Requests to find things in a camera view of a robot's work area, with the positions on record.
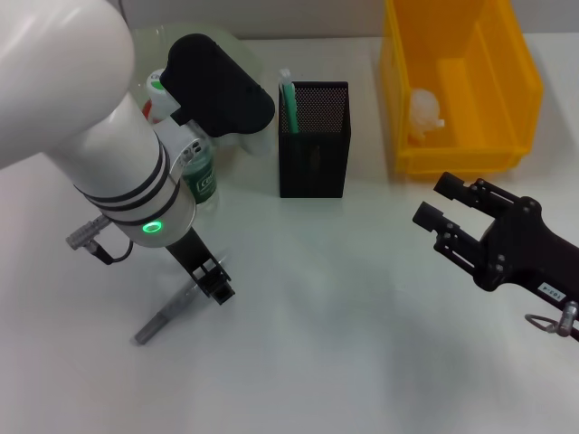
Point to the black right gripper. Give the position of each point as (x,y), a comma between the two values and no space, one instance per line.
(524,244)

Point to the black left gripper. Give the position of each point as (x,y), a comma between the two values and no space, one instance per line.
(192,251)

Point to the grey glitter pen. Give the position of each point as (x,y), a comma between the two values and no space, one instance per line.
(163,318)

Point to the clear green-label water bottle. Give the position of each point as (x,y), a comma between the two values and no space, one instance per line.
(203,181)

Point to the white paper ball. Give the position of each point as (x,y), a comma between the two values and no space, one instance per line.
(425,110)

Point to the orange fruit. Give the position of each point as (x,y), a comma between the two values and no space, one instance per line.
(148,110)

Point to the mint green utility knife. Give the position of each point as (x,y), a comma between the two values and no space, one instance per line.
(289,108)

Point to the black mesh pen holder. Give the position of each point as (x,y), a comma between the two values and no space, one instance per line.
(312,167)

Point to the pale green glass fruit plate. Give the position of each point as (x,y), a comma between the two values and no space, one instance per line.
(244,59)

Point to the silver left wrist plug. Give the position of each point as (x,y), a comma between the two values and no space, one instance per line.
(86,235)

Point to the yellow plastic bin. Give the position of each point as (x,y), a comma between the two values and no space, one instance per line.
(479,68)

